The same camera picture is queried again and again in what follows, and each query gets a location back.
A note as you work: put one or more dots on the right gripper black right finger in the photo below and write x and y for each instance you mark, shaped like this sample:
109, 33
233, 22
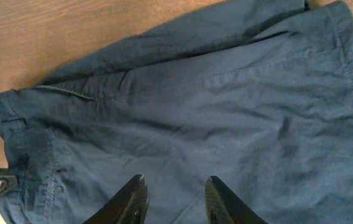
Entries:
223, 206

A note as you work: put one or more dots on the navy blue shorts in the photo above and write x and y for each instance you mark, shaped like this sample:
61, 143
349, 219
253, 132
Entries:
258, 93

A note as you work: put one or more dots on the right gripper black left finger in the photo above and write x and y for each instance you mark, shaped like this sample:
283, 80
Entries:
128, 206

